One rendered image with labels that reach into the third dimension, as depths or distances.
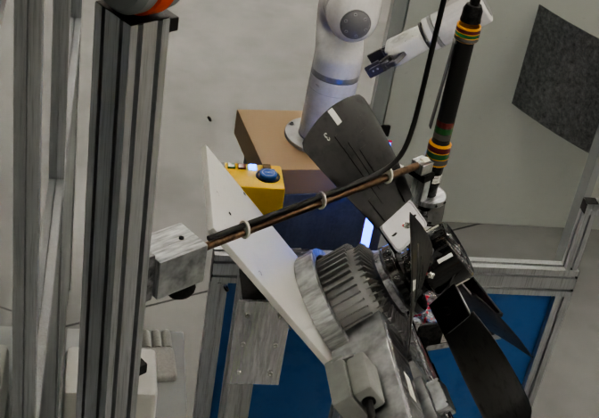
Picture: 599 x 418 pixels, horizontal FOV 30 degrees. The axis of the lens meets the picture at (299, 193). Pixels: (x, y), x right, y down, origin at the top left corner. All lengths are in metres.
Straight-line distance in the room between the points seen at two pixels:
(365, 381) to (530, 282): 1.02
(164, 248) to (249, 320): 0.39
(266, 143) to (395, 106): 1.43
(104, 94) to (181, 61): 3.85
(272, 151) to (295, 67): 2.70
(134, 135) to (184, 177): 2.96
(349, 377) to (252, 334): 0.24
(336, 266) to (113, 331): 0.56
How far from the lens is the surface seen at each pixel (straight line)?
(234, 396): 2.17
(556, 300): 2.88
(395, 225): 2.09
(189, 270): 1.72
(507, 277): 2.79
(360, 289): 2.06
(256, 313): 2.03
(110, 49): 1.46
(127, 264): 1.62
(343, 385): 1.89
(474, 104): 4.21
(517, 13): 4.09
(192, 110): 4.93
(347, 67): 2.69
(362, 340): 2.04
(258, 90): 5.17
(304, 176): 2.71
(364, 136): 2.09
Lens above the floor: 2.40
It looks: 33 degrees down
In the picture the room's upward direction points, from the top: 10 degrees clockwise
